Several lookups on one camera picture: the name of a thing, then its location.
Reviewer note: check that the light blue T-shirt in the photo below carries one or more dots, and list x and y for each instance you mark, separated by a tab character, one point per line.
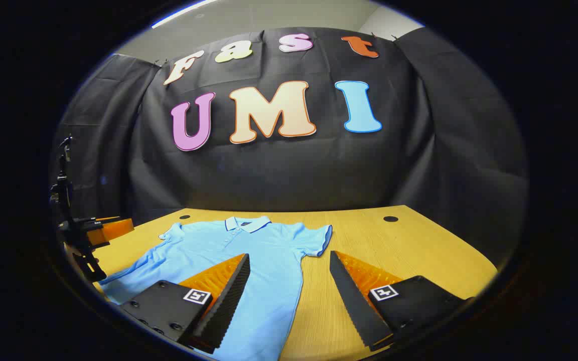
269	250

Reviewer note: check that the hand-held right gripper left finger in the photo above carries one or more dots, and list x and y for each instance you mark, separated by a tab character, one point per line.
229	301

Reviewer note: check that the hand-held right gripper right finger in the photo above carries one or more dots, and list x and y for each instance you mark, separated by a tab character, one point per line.
351	296

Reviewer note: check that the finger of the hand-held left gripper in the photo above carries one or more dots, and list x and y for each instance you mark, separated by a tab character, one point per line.
116	228

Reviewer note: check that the black backdrop cloth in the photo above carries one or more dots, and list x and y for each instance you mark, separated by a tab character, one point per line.
289	170

